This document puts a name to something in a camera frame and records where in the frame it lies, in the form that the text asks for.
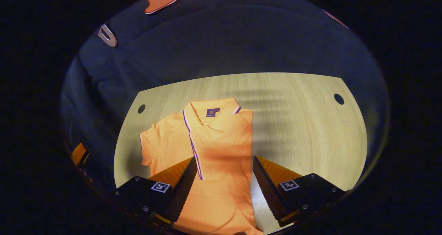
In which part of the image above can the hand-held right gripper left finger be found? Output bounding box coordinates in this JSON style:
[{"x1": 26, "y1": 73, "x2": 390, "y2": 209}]
[{"x1": 113, "y1": 156, "x2": 198, "y2": 228}]

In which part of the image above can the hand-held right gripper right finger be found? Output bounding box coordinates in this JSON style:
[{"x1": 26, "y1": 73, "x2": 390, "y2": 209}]
[{"x1": 252, "y1": 155, "x2": 347, "y2": 228}]

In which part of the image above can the orange T-shirt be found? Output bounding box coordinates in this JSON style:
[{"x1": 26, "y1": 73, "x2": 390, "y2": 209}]
[{"x1": 139, "y1": 98, "x2": 265, "y2": 235}]

